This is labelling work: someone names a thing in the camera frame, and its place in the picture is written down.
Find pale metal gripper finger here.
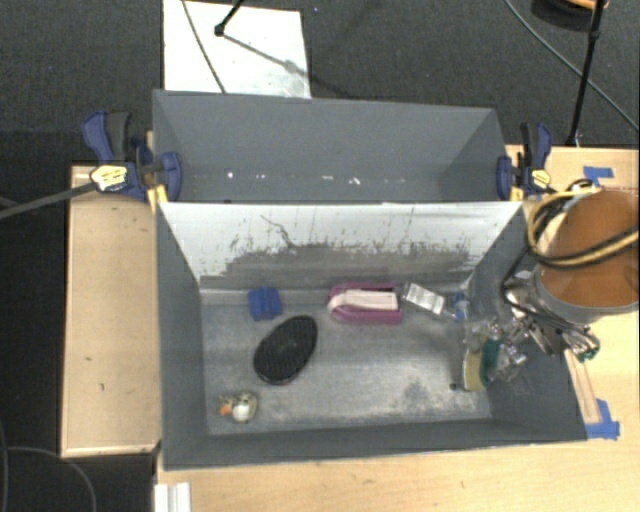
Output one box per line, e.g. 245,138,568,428
464,319,512,347
492,343,529,384

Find yellow and green sponge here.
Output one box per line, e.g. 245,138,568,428
461,337,502,393

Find clear plastic bottle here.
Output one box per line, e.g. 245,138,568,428
401,282,472,322

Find purple and white case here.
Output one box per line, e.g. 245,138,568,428
326,282,405,326

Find grey metal bin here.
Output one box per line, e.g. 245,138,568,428
151,88,589,471

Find black oval brush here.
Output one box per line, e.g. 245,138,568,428
252,314,320,387

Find blue toy block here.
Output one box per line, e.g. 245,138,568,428
247,286,283,322

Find small white toy duck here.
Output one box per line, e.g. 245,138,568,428
217,389,260,425

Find pale wood board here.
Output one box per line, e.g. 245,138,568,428
59,164,164,459

